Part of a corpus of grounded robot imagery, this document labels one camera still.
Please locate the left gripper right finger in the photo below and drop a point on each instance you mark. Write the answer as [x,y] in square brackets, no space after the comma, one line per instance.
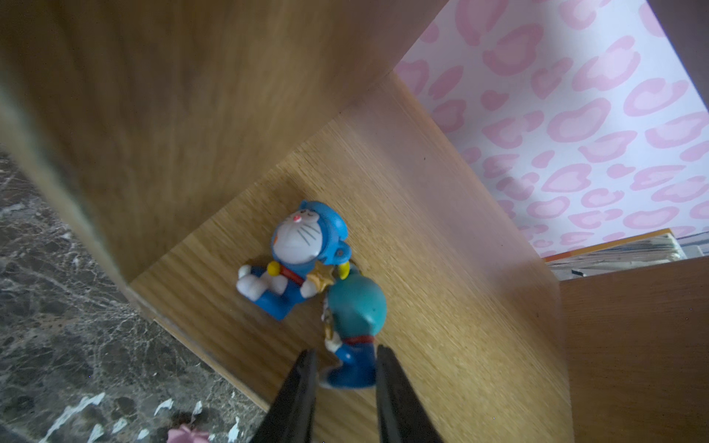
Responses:
[401,415]

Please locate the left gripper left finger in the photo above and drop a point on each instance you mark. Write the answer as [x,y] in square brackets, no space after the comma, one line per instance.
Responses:
[290,418]

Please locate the blue pink pig figure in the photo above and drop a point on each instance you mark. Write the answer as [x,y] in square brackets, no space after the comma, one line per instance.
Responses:
[187,434]

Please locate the small teal figure toy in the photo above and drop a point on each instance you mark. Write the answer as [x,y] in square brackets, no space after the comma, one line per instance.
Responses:
[354,313]

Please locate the small blue figure toy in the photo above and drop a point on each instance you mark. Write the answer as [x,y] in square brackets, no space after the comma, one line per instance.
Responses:
[309,253]

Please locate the wooden three-tier shelf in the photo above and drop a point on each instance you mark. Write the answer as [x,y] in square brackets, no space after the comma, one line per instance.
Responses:
[173,136]

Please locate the papers and folders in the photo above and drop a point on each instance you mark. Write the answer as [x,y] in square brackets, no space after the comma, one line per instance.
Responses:
[659,247]

